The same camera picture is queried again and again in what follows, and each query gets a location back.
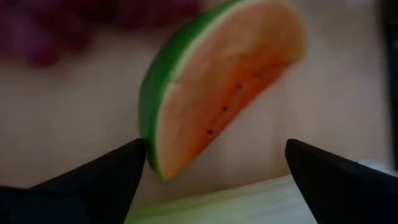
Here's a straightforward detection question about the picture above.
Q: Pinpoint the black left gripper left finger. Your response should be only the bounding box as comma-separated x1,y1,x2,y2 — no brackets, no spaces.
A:
0,138,147,224

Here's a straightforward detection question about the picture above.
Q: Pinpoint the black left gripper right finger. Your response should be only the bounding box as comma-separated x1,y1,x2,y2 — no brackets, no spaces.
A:
285,139,398,224

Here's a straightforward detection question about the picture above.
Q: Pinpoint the celery stalk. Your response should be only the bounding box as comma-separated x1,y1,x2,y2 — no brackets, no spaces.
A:
124,158,394,224

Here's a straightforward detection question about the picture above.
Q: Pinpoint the purple grape bunch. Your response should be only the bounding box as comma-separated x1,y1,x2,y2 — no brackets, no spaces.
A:
0,0,203,68

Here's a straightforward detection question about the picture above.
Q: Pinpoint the watermelon slice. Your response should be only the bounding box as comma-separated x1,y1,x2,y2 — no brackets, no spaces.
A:
138,0,308,180

